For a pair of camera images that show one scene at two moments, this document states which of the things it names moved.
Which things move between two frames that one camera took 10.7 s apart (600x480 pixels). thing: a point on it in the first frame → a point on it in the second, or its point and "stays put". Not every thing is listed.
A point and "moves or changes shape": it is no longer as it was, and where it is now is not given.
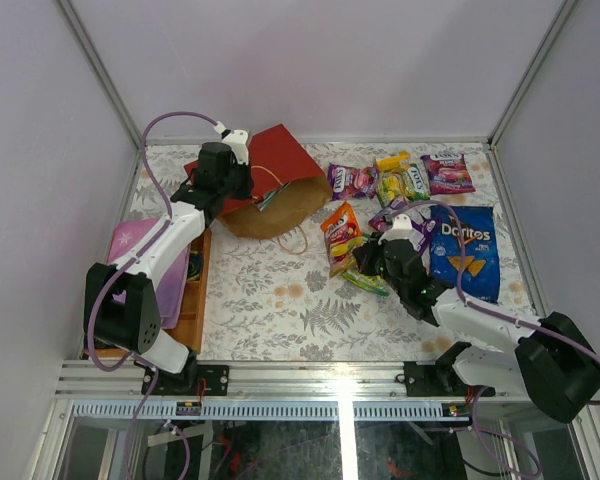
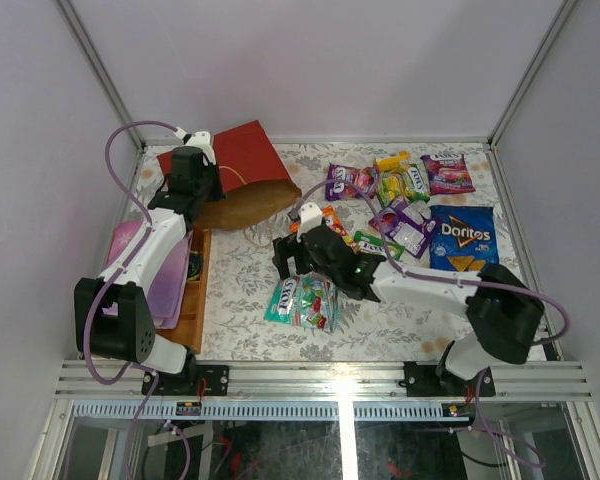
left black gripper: (241, 179) → (212, 182)
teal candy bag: (261, 202) → (304, 301)
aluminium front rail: (260, 380) stays put
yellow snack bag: (400, 161) stays put
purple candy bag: (353, 183) stays put
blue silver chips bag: (481, 260) stays put
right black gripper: (366, 254) → (284, 248)
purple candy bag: (448, 173) stays put
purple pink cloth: (171, 287) stays put
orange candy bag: (343, 235) moves or changes shape
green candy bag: (407, 182) stays put
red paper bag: (289, 187) moves or changes shape
